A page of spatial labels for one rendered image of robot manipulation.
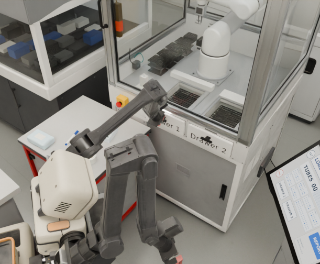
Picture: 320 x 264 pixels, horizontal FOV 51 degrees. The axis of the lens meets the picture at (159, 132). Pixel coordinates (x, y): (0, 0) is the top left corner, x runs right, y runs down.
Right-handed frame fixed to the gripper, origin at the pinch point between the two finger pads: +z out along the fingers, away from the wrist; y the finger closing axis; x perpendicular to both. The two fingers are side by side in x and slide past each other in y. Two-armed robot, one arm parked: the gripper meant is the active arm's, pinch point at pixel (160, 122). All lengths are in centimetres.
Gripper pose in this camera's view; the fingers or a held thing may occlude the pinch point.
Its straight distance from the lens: 204.0
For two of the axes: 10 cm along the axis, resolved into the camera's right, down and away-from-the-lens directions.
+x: -8.3, -3.9, 4.0
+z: 3.0, 3.0, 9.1
